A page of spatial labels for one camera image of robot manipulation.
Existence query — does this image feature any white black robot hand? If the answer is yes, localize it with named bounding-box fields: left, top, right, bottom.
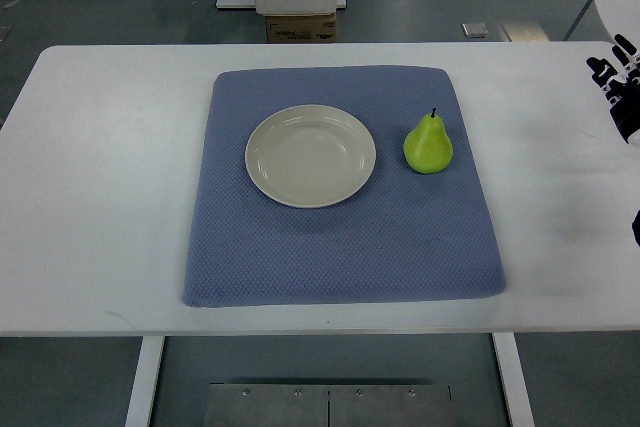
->
left=586, top=33, right=639, bottom=147

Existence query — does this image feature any green pear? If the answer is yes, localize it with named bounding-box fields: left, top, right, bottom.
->
left=403, top=108, right=454, bottom=174

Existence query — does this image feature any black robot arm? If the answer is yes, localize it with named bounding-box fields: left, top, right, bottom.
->
left=631, top=211, right=640, bottom=246

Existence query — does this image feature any beige round plate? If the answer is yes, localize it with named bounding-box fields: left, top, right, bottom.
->
left=245, top=104, right=377, bottom=208

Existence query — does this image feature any white round chair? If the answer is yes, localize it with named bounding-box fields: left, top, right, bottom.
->
left=563, top=0, right=640, bottom=63

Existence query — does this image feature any blue textured cloth mat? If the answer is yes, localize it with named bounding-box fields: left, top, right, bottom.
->
left=183, top=66, right=506, bottom=307

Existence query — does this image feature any white table right leg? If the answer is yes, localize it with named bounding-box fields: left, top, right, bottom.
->
left=492, top=332, right=535, bottom=427

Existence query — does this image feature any white table leg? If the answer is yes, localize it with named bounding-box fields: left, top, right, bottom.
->
left=124, top=336, right=165, bottom=427
left=492, top=332, right=535, bottom=427

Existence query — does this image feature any brown cardboard box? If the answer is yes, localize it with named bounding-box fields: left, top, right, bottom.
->
left=264, top=13, right=337, bottom=44

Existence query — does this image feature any white table left leg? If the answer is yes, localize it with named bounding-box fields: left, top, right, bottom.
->
left=124, top=336, right=165, bottom=427

